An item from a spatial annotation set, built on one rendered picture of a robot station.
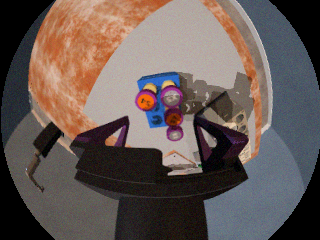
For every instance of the plastic tube with dark red cap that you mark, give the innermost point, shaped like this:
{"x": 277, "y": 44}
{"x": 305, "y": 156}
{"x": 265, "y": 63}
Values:
{"x": 170, "y": 96}

